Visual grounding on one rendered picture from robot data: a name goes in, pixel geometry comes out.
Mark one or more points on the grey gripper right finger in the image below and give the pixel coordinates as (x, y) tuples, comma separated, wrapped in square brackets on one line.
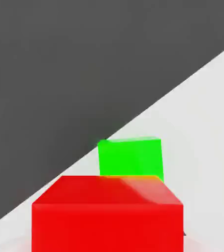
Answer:
[(186, 244)]

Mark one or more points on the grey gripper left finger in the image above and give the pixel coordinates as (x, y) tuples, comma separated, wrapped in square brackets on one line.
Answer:
[(26, 246)]

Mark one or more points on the small red cube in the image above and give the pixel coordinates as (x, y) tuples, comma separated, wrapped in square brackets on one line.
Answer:
[(107, 226)]

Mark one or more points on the small green cube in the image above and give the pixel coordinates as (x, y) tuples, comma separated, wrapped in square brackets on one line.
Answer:
[(130, 157)]

